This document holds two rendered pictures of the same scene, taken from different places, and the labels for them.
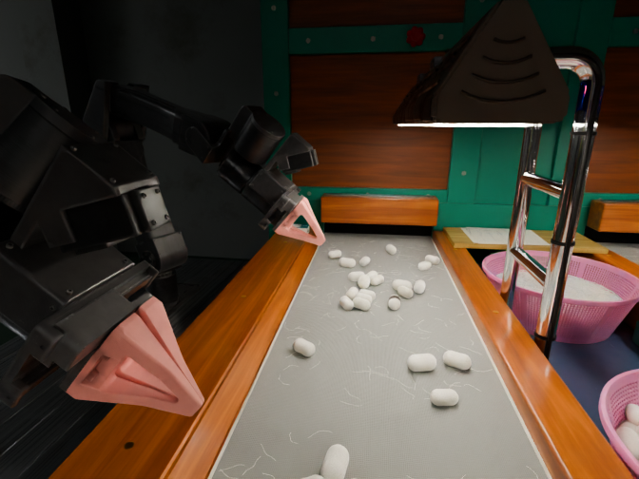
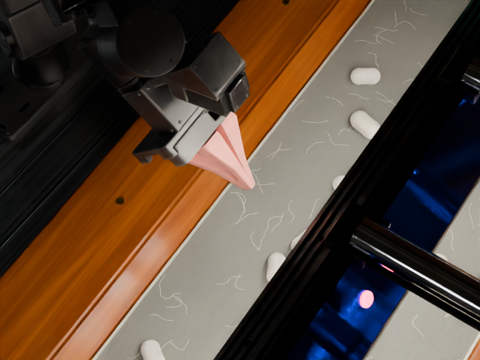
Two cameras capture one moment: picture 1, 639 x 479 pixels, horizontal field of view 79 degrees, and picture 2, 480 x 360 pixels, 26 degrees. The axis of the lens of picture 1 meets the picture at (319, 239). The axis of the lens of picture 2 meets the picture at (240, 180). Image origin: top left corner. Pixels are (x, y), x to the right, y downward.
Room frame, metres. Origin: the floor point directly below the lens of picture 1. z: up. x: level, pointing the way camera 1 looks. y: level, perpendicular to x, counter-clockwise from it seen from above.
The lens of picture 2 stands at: (0.17, -0.21, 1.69)
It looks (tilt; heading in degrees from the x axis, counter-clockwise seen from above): 60 degrees down; 26
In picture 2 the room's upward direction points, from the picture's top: straight up
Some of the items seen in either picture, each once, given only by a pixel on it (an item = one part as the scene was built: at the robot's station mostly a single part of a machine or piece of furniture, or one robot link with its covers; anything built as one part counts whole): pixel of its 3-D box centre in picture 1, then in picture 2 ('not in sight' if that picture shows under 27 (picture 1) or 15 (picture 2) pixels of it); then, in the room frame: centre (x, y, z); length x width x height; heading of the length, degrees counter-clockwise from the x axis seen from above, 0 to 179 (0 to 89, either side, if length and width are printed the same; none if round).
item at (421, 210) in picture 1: (377, 208); not in sight; (1.00, -0.16, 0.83); 0.30 x 0.06 x 0.07; 82
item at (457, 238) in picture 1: (517, 239); not in sight; (0.90, -0.49, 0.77); 0.33 x 0.15 x 0.01; 82
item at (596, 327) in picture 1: (552, 294); not in sight; (0.69, -0.46, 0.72); 0.27 x 0.27 x 0.10
